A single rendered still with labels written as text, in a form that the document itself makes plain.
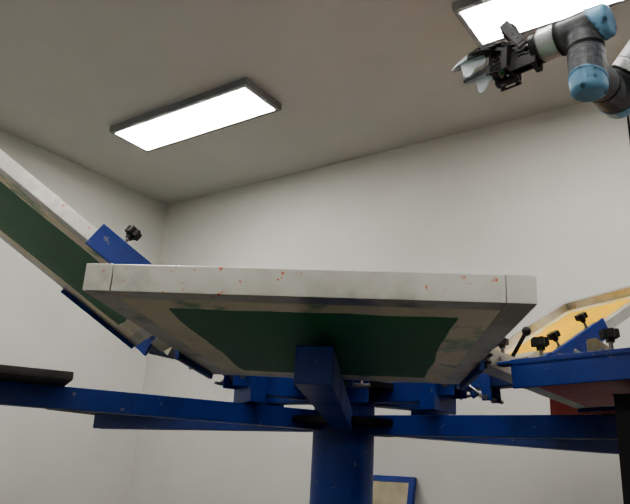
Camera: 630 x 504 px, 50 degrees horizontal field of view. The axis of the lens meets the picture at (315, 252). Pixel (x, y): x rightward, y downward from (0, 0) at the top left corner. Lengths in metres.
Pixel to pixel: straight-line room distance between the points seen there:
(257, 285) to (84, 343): 4.79
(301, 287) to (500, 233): 3.60
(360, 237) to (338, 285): 4.02
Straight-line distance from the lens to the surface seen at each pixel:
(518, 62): 1.62
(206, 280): 0.89
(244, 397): 2.12
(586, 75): 1.50
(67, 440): 5.56
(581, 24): 1.56
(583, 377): 1.69
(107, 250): 1.80
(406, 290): 0.86
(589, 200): 4.32
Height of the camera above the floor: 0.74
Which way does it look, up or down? 18 degrees up
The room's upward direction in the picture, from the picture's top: 3 degrees clockwise
